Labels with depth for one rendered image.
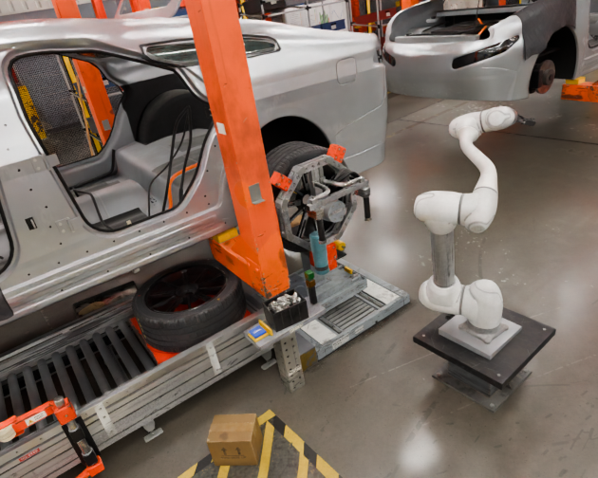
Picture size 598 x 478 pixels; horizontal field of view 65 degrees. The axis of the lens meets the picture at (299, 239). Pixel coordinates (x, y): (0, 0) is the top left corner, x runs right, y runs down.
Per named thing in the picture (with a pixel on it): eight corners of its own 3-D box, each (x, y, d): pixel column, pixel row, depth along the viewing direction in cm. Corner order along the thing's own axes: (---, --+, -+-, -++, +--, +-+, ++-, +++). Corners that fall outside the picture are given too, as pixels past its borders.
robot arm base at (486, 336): (513, 324, 238) (515, 316, 236) (488, 345, 228) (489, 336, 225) (482, 308, 252) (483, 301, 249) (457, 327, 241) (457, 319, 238)
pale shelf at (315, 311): (308, 300, 267) (307, 296, 266) (327, 312, 254) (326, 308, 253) (244, 336, 248) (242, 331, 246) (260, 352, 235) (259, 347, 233)
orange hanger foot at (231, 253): (234, 248, 315) (223, 201, 299) (276, 276, 275) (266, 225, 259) (213, 258, 307) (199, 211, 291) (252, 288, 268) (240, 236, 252)
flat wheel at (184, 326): (199, 278, 336) (191, 250, 325) (268, 303, 297) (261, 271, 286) (121, 332, 292) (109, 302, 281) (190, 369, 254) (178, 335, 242)
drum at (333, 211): (325, 209, 286) (322, 188, 280) (347, 218, 270) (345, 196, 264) (307, 217, 280) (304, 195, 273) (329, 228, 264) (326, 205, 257)
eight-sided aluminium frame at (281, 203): (353, 226, 305) (345, 145, 279) (360, 229, 300) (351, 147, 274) (285, 259, 280) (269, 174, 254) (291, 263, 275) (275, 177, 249)
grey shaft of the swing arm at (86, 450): (104, 460, 236) (66, 389, 213) (107, 468, 232) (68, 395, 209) (86, 470, 232) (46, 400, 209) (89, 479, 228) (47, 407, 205)
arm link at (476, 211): (499, 186, 188) (464, 183, 194) (493, 221, 179) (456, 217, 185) (498, 206, 198) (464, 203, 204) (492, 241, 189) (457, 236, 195)
